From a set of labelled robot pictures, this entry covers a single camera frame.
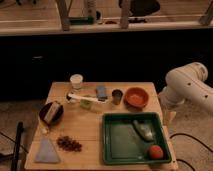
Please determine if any white paper cup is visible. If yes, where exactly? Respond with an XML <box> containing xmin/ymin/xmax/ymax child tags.
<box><xmin>70</xmin><ymin>74</ymin><xmax>83</xmax><ymax>89</ymax></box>

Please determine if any black floor cable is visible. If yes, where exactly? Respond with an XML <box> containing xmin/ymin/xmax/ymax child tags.
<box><xmin>169</xmin><ymin>132</ymin><xmax>213</xmax><ymax>171</ymax></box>

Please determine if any green plastic cup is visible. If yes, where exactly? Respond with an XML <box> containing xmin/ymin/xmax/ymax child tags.
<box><xmin>80</xmin><ymin>100</ymin><xmax>92</xmax><ymax>110</ymax></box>

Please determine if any slice of cake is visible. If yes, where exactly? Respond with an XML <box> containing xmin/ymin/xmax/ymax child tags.
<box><xmin>44</xmin><ymin>101</ymin><xmax>60</xmax><ymax>123</ymax></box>

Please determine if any orange bowl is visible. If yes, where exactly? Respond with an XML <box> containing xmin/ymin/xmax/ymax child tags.
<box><xmin>124</xmin><ymin>87</ymin><xmax>149</xmax><ymax>109</ymax></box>

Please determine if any black stand pole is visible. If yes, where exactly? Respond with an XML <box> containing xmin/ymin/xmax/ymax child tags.
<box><xmin>11</xmin><ymin>122</ymin><xmax>23</xmax><ymax>171</ymax></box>

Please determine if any white handled dish brush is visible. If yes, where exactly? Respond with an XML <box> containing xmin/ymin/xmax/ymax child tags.
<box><xmin>66</xmin><ymin>93</ymin><xmax>107</xmax><ymax>103</ymax></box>

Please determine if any small metal cup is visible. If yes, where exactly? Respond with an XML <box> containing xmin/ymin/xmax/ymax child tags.
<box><xmin>112</xmin><ymin>89</ymin><xmax>123</xmax><ymax>105</ymax></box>

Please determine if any blue triangular cloth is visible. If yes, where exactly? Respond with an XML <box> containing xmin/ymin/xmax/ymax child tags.
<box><xmin>34</xmin><ymin>138</ymin><xmax>60</xmax><ymax>164</ymax></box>

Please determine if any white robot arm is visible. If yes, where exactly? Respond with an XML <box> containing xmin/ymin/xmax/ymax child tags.
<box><xmin>159</xmin><ymin>62</ymin><xmax>213</xmax><ymax>115</ymax></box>

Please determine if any red tomato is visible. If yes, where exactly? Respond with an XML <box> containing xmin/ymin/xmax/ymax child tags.
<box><xmin>148</xmin><ymin>145</ymin><xmax>164</xmax><ymax>159</ymax></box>

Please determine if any green plastic tray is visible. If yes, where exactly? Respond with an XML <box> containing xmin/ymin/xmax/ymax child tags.
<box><xmin>102</xmin><ymin>112</ymin><xmax>171</xmax><ymax>165</ymax></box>

